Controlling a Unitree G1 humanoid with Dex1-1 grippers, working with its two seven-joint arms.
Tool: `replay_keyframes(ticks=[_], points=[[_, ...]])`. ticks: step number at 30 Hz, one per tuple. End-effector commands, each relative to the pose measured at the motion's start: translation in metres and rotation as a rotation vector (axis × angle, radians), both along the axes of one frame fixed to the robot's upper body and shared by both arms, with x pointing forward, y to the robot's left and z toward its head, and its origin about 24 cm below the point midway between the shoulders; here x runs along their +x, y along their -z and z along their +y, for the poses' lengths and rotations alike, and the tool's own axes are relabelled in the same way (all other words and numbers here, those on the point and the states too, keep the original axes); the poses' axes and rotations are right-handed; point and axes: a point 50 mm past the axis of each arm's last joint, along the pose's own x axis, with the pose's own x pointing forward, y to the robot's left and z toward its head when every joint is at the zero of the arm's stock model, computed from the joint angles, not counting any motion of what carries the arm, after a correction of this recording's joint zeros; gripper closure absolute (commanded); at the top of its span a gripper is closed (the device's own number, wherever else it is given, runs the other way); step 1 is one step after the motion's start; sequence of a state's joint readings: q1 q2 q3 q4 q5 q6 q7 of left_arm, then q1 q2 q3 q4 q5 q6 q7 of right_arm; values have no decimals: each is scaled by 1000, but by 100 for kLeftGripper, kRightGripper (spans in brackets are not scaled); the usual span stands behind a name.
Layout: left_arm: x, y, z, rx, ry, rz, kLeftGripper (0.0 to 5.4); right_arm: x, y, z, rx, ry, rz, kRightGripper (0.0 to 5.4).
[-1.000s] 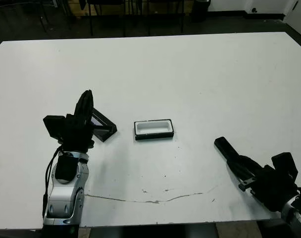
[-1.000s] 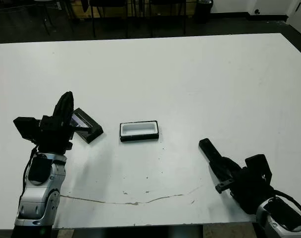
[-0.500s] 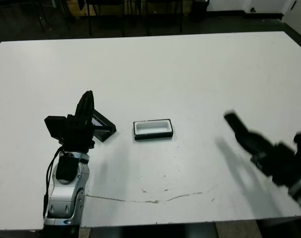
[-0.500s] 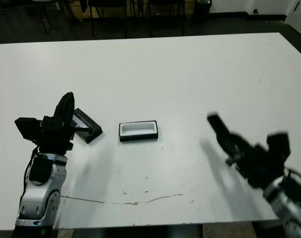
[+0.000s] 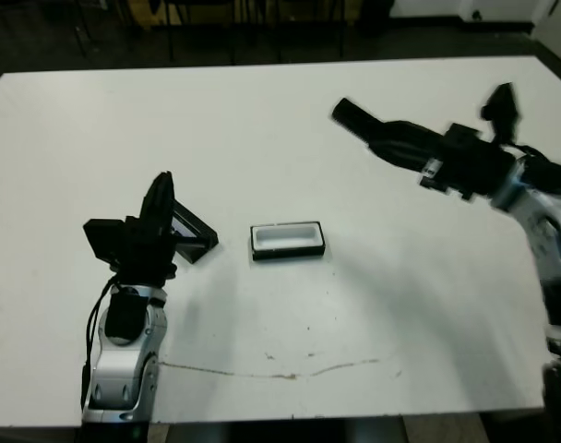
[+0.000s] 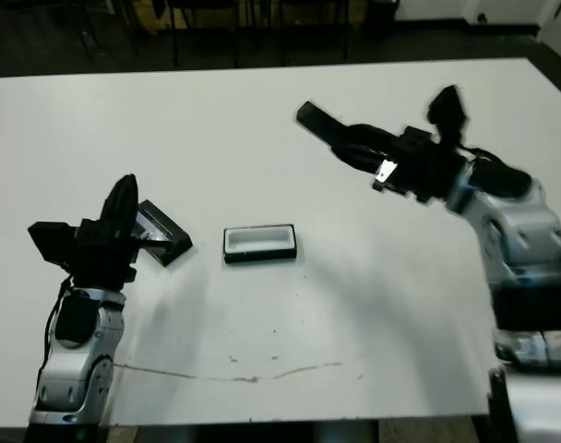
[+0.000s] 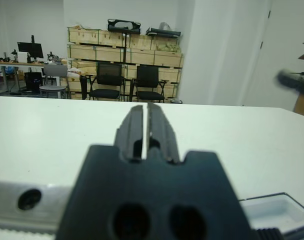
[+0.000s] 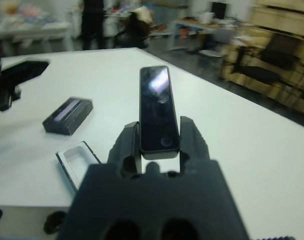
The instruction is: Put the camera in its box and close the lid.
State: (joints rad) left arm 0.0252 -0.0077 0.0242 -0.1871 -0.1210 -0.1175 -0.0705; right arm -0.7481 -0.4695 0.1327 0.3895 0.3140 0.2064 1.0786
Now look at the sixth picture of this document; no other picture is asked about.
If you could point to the black mesh chair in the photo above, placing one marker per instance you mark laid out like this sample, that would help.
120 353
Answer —
206 2
313 2

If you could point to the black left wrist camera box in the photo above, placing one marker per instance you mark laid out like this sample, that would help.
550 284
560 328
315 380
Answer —
54 242

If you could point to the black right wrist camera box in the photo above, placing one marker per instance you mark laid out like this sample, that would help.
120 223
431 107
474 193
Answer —
446 111

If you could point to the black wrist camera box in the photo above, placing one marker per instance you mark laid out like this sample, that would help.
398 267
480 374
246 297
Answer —
54 242
446 111

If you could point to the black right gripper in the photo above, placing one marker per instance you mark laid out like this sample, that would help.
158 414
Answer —
423 171

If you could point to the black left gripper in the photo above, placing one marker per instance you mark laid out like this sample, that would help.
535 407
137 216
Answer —
103 260

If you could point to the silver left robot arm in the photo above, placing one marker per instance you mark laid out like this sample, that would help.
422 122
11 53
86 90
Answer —
73 369

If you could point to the black box lid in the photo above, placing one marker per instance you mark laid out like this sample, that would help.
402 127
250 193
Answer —
170 240

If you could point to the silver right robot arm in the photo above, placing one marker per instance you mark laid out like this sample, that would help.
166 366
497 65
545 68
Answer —
520 235

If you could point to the black box base white insert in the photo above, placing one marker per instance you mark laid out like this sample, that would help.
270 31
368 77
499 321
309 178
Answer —
262 257

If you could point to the black trash bin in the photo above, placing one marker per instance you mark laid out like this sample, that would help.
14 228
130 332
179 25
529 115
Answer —
382 20

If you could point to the black camera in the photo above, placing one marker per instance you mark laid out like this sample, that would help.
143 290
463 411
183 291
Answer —
317 121

